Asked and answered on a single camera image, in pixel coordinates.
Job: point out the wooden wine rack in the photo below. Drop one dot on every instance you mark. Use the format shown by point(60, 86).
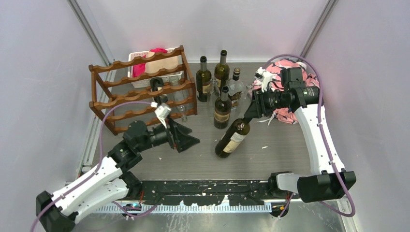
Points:
point(103, 99)

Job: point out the dark green bottle far back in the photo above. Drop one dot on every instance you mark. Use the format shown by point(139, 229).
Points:
point(222, 70)

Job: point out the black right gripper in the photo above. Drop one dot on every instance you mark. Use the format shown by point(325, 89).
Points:
point(258, 108)

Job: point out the aluminium corner post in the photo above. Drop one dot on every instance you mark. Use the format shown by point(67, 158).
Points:
point(88, 22)
point(325, 14)

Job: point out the clear glass bottle by cloth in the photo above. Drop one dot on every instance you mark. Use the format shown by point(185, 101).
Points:
point(244, 101)

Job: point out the pink shark print cloth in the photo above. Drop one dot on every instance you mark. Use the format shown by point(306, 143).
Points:
point(303, 89)

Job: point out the dark bottle brown label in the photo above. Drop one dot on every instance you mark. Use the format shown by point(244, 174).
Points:
point(222, 109)

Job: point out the aluminium corner post right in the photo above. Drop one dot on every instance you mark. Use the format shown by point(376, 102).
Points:
point(325, 14)

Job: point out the beige folded cloth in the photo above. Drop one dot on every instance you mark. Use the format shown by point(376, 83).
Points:
point(167, 63)

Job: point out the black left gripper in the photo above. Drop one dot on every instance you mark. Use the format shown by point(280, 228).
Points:
point(179, 136)

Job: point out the red cloth in basket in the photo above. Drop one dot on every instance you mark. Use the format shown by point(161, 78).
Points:
point(140, 68)

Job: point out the dark bottle cream label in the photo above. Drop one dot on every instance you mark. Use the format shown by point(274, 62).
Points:
point(233, 137)

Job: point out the dark bottle white label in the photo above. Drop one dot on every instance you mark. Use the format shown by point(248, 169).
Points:
point(157, 84)

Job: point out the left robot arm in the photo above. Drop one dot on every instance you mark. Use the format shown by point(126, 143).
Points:
point(110, 179)

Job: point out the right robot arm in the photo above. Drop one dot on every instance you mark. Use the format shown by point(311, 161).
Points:
point(329, 180)

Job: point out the dark green bottle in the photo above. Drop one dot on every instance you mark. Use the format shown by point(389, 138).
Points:
point(222, 70)
point(203, 80)

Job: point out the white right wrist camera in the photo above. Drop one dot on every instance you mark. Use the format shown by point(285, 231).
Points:
point(264, 80)

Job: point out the aluminium frame rail front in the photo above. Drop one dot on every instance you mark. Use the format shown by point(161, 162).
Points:
point(271, 206)

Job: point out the dark green bottle far left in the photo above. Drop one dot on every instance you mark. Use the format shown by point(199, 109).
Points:
point(203, 80)

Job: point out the small clear glass bottle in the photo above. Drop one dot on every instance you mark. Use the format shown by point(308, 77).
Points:
point(213, 92)

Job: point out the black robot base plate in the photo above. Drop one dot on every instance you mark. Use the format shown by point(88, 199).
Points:
point(206, 192)

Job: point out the clear bottle with dark cap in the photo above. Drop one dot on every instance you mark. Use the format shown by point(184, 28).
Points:
point(236, 88)

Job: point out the aluminium corner post left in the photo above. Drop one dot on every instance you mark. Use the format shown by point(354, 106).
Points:
point(88, 22)

